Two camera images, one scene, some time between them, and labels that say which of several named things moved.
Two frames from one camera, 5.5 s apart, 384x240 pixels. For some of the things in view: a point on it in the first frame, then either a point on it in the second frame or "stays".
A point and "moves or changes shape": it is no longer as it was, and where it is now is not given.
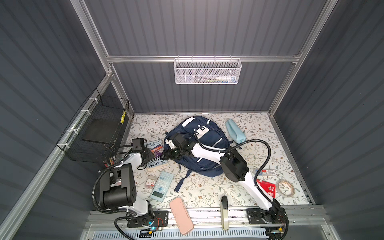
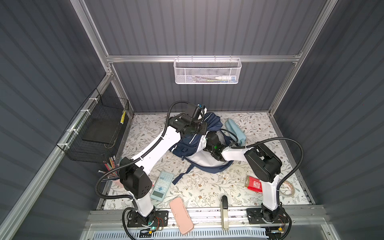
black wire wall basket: [91, 137] stays
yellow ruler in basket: [123, 117] stays
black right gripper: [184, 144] -> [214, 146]
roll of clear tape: [285, 188] stays
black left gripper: [149, 154] -> [203, 131]
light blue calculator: [162, 186] stays
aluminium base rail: [210, 218] stays
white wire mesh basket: [207, 71] stays
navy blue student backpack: [209, 133] moves or changes shape
